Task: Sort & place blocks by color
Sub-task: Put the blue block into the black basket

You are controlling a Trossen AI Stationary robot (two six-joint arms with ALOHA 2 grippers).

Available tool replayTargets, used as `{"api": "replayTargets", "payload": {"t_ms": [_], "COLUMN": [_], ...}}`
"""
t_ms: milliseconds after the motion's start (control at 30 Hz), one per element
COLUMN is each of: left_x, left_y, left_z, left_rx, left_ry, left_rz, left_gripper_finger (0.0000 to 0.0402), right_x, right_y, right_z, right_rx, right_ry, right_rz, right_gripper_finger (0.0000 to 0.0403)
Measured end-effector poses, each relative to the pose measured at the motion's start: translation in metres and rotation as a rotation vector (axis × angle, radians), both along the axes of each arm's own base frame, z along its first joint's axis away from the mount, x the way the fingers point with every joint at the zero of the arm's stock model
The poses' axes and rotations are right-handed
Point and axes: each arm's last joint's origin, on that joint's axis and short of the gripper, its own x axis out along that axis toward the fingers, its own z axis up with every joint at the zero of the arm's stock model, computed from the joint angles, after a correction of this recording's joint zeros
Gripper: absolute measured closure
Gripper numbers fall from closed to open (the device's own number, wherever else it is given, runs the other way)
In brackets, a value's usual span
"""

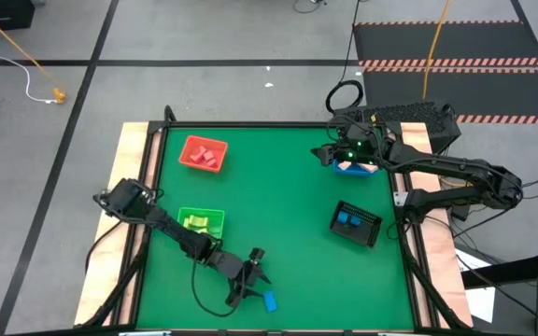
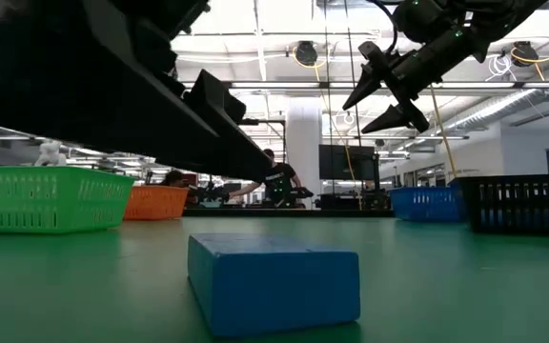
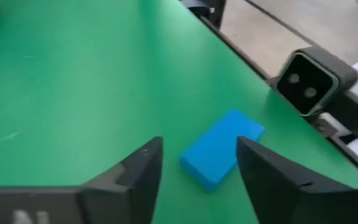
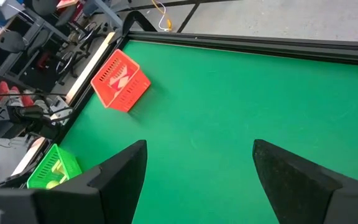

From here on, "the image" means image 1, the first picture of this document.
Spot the black coiled floor cable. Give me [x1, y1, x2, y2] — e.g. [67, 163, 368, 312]
[325, 0, 364, 116]

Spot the yellow hanging cable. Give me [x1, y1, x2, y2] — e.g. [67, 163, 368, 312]
[421, 0, 452, 100]

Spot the white paper sheet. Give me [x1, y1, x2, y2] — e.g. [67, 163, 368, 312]
[455, 251, 498, 324]

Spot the black table frame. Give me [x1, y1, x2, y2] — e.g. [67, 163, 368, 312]
[79, 105, 466, 336]

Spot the green plastic basket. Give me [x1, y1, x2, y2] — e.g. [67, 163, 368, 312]
[176, 206, 226, 241]

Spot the large blue rectangular foam block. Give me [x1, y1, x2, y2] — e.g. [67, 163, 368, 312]
[262, 290, 279, 314]

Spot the black plastic basket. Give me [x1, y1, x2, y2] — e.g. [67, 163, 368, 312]
[328, 200, 384, 249]

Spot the black floor beam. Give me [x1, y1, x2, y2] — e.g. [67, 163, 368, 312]
[460, 251, 538, 288]

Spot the black perforated case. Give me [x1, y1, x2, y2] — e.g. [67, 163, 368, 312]
[333, 101, 462, 154]

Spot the black floor box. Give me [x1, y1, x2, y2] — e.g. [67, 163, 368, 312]
[0, 0, 35, 35]

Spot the black hazard-striped floor mat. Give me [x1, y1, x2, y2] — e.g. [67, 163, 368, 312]
[352, 21, 538, 125]

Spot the orange plastic basket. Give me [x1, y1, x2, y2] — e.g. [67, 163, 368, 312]
[177, 134, 230, 175]

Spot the orange cable with yellow plug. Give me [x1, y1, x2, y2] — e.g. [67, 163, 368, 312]
[0, 3, 67, 104]

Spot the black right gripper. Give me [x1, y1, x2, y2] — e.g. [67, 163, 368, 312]
[310, 121, 382, 168]

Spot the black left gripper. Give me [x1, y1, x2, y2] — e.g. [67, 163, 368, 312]
[225, 248, 273, 310]

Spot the blue plastic basket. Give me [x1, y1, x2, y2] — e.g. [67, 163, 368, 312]
[333, 158, 378, 178]

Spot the wooden table side board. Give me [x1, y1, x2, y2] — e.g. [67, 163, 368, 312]
[399, 121, 474, 328]
[73, 121, 151, 327]

